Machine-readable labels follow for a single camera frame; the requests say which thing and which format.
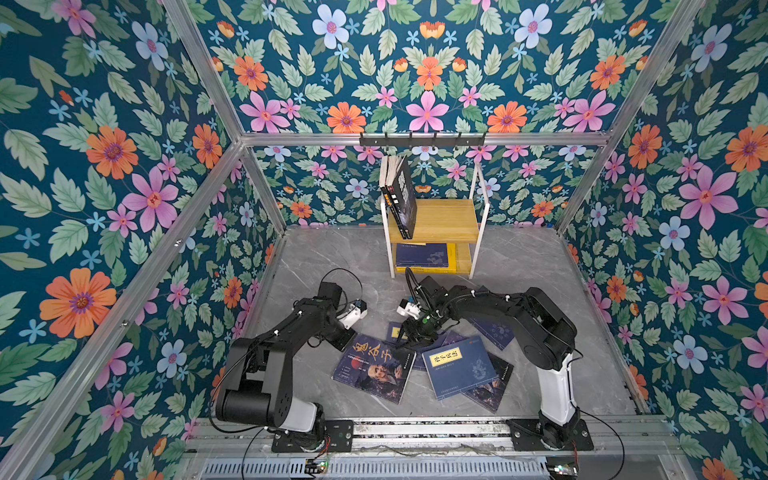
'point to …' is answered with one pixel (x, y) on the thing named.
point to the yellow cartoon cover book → (451, 269)
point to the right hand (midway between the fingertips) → (401, 344)
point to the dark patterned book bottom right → (489, 393)
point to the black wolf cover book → (403, 190)
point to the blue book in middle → (394, 334)
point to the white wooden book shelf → (449, 221)
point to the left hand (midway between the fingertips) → (352, 333)
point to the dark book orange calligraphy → (375, 367)
